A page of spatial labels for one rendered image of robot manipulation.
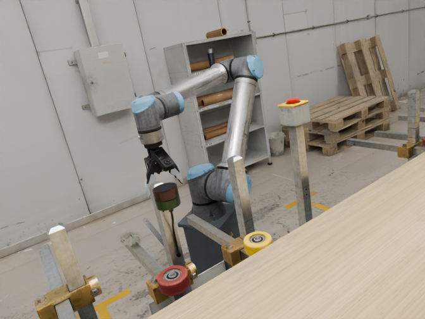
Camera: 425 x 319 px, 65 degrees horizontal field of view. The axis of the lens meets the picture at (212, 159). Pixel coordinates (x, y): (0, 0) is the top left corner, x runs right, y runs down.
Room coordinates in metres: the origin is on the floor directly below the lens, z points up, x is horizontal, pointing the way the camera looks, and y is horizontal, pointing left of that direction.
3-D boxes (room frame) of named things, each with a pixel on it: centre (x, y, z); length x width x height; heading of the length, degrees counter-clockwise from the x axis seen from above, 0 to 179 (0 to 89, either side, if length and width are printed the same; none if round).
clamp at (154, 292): (0.78, 0.17, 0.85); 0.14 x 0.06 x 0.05; 120
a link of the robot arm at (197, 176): (1.62, 0.07, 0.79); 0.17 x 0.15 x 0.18; 46
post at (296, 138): (1.05, -0.29, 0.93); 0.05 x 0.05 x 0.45; 30
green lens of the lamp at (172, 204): (0.75, 0.13, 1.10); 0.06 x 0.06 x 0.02
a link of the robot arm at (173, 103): (1.32, 0.14, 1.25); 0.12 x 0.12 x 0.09; 46
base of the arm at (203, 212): (1.63, 0.07, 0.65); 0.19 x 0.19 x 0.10
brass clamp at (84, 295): (0.65, 0.39, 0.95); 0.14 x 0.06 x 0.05; 120
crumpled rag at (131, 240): (1.02, 0.33, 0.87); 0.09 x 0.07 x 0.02; 30
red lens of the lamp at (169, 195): (0.75, 0.13, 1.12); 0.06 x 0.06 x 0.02
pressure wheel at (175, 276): (0.72, 0.16, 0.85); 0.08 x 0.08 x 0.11
